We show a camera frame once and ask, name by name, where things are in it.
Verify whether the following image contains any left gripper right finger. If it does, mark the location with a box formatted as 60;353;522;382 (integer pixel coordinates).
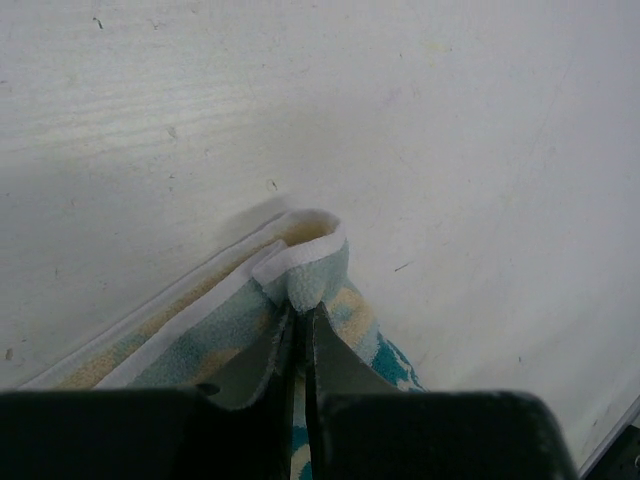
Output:
305;305;577;479

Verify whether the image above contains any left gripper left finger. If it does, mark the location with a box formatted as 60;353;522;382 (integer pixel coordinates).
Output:
1;304;295;479

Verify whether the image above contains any colourful rabbit print towel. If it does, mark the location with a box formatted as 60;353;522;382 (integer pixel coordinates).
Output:
5;209;425;479

